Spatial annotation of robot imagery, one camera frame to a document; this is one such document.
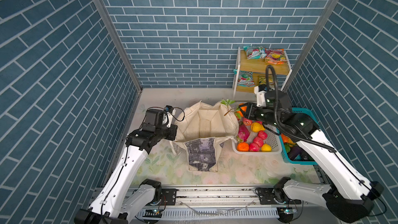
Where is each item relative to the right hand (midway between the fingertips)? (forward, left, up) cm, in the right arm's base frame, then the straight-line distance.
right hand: (239, 105), depth 67 cm
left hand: (-5, +29, -13) cm, 33 cm away
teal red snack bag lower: (+36, -8, -15) cm, 40 cm away
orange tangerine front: (-6, -6, -29) cm, 30 cm away
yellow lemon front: (-5, -19, -30) cm, 35 cm away
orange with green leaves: (-4, 0, 0) cm, 4 cm away
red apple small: (-2, -15, -28) cm, 32 cm away
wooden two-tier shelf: (+30, -5, -2) cm, 31 cm away
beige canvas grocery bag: (+7, +17, -34) cm, 38 cm away
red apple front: (-6, -12, -29) cm, 31 cm away
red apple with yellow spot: (+10, -9, -27) cm, 30 cm away
